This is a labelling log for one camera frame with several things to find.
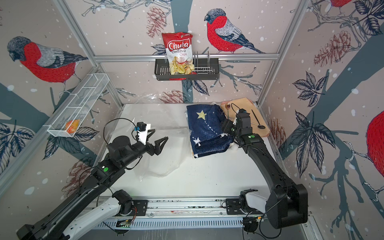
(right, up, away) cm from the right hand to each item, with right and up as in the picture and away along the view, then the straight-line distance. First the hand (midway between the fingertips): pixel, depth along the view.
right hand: (225, 122), depth 84 cm
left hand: (-32, -4, -16) cm, 36 cm away
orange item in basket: (-73, -1, -18) cm, 75 cm away
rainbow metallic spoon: (+9, +12, +34) cm, 37 cm away
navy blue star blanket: (-10, -8, -1) cm, 13 cm away
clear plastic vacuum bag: (-36, +1, +22) cm, 43 cm away
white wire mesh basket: (-81, +10, -4) cm, 82 cm away
